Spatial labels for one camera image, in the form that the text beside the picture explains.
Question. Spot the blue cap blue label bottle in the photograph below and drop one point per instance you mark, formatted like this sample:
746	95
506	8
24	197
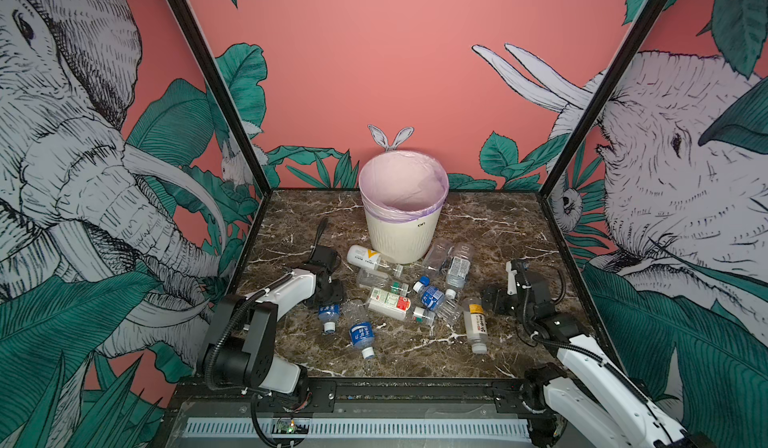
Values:
435	300

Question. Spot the clear bottle blue label front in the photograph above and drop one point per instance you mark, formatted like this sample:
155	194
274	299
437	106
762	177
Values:
361	330

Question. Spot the clear bottle blue label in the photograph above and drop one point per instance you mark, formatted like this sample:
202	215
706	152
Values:
361	330
329	315

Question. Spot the black front rail frame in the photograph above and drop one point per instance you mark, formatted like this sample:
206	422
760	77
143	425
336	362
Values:
369	398

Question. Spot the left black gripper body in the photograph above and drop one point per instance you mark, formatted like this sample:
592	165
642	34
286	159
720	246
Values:
333	293

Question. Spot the white bottle red green label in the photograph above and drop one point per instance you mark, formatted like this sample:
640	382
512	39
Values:
389	304

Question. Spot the cream ribbed waste bin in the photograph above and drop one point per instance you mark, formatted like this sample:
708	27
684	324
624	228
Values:
402	242

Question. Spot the clear bottle green cap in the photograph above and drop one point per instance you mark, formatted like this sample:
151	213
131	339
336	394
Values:
369	279

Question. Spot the small clear bottle green label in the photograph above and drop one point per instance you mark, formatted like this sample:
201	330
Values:
423	316

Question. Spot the pink plastic bin liner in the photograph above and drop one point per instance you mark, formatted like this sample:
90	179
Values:
401	185

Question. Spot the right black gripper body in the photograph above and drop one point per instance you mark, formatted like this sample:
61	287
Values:
506	303

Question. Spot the white vented strip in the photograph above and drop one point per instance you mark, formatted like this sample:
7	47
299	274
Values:
326	428

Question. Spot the clear bottle white label upright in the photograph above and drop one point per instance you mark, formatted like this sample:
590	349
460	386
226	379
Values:
458	270

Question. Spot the white bottle yellow triangle label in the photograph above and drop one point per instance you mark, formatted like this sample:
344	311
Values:
372	260

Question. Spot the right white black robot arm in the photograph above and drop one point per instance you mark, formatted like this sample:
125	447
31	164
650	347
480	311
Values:
582	387

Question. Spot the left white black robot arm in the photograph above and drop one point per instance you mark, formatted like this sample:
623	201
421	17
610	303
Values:
238	350

